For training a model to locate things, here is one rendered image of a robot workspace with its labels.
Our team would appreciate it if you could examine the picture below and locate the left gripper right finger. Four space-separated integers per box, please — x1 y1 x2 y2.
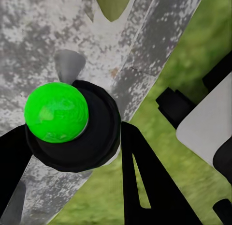
120 122 203 225

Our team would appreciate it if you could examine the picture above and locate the insectifuge atomizer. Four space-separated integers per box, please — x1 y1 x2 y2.
24 49 122 172

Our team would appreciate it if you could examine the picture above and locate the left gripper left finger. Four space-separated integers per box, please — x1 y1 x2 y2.
0 125 33 218

